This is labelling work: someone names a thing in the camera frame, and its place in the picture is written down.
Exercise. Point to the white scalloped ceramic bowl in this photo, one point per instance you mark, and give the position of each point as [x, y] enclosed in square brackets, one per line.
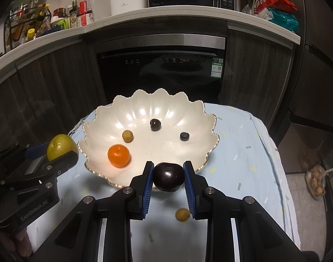
[161, 152]

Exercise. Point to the person's left hand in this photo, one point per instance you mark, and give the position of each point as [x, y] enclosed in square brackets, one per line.
[17, 243]

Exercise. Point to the dark purple plum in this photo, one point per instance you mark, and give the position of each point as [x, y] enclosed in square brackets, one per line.
[155, 124]
[168, 177]

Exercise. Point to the light blue patterned tablecloth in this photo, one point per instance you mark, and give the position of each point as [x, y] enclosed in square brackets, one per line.
[245, 169]

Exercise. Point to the dark oil bottle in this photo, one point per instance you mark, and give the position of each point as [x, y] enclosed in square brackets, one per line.
[74, 16]

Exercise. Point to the dark grey refrigerator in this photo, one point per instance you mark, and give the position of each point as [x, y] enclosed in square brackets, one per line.
[316, 73]

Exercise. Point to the bag of fruit on floor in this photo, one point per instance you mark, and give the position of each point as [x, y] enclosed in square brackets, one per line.
[318, 184]

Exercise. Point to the brown longan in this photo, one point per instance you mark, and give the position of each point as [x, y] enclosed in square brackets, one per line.
[182, 215]
[127, 136]

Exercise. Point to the orange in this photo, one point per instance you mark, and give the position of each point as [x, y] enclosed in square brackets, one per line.
[119, 156]

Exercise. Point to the blueberry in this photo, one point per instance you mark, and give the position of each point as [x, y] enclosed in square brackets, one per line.
[185, 136]

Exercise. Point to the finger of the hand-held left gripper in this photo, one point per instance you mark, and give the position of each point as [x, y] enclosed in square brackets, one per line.
[65, 161]
[36, 150]

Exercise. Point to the white rice cooker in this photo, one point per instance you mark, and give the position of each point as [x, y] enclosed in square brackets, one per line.
[128, 4]

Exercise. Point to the red lid jar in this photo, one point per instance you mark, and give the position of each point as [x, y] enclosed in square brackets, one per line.
[59, 13]

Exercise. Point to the yellow cap bottle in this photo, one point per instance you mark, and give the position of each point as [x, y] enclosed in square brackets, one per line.
[30, 34]

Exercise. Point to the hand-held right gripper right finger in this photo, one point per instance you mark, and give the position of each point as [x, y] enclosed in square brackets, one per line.
[189, 191]

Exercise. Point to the red snack bag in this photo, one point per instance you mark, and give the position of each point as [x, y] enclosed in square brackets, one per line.
[278, 4]

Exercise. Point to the dark wood base cabinet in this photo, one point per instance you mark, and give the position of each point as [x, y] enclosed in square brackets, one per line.
[251, 68]

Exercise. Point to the red liquid bottle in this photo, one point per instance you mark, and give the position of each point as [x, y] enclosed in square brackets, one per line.
[86, 12]

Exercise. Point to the built-in black oven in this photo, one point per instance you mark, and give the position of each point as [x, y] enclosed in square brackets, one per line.
[161, 73]

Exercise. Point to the clear plastic bag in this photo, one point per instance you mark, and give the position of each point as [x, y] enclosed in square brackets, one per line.
[251, 8]

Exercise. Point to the steel cylinder flask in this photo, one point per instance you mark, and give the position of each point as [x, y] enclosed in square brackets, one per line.
[238, 1]

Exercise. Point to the white kitchen countertop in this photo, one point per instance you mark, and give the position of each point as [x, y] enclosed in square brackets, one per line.
[155, 12]

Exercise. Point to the green apple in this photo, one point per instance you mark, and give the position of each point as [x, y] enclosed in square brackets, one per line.
[60, 144]

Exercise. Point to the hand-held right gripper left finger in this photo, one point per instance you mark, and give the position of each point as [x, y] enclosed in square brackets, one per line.
[147, 188]

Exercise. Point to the teal plastic bag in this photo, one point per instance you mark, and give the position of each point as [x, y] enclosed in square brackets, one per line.
[283, 20]

